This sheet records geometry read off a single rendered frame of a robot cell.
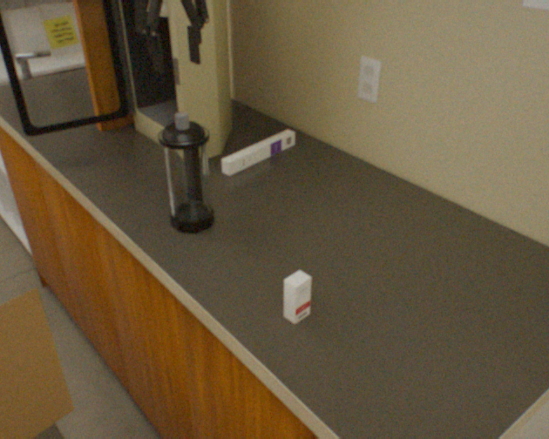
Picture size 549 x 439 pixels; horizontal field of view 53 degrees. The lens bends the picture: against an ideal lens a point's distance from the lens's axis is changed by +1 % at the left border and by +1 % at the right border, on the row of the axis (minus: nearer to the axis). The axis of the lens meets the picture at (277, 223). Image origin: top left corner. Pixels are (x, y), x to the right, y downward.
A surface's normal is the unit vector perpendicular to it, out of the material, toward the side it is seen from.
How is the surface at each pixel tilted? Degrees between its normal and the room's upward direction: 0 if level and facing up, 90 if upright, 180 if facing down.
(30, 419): 90
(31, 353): 90
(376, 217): 0
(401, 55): 90
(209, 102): 90
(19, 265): 0
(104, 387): 0
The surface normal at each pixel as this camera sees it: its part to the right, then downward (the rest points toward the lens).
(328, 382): 0.00, -0.84
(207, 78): 0.64, 0.42
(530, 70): -0.77, 0.35
